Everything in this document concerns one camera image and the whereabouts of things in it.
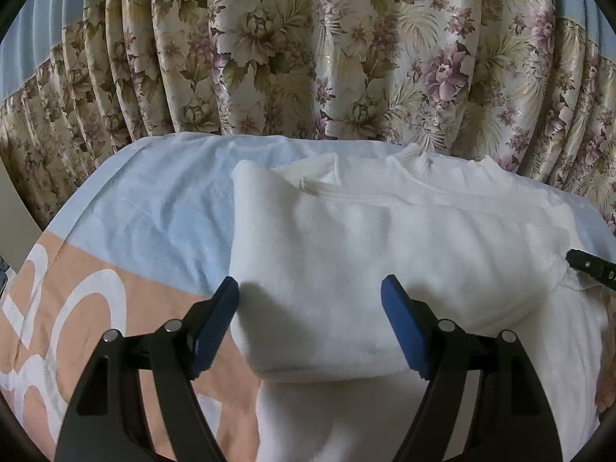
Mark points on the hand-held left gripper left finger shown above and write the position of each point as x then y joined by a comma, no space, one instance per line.
216,327

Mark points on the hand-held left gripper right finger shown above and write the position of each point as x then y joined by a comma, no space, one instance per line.
402,327

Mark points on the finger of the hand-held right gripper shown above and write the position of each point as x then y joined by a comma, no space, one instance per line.
589,265

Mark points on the white small garment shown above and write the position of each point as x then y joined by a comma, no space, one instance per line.
365,260

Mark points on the peach and blue printed bedsheet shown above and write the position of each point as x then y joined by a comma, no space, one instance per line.
144,211

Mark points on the grey flat board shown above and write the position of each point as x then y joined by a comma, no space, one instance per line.
14,221

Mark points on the blue floral curtain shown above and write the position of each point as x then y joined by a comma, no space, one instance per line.
337,48

